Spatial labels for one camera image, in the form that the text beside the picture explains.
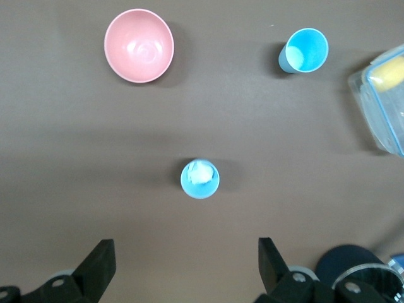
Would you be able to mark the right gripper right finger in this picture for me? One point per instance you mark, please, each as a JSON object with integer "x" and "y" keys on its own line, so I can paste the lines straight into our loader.
{"x": 274, "y": 274}

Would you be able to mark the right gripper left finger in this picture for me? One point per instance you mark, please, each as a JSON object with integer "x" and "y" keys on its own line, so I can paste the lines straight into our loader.
{"x": 94, "y": 271}

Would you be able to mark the light blue plastic cup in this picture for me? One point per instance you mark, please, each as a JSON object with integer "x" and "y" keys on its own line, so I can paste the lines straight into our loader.
{"x": 200, "y": 184}
{"x": 307, "y": 50}

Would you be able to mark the glass lid with blue knob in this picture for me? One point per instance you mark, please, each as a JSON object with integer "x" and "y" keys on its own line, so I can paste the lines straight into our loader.
{"x": 383, "y": 277}

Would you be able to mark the clear plastic storage container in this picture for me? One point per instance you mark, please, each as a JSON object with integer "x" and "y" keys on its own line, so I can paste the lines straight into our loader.
{"x": 378, "y": 113}

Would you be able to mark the yellow round object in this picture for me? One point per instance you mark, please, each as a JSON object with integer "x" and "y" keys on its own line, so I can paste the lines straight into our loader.
{"x": 388, "y": 75}

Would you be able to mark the pink bowl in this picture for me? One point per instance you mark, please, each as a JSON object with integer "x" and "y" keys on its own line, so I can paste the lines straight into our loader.
{"x": 139, "y": 45}

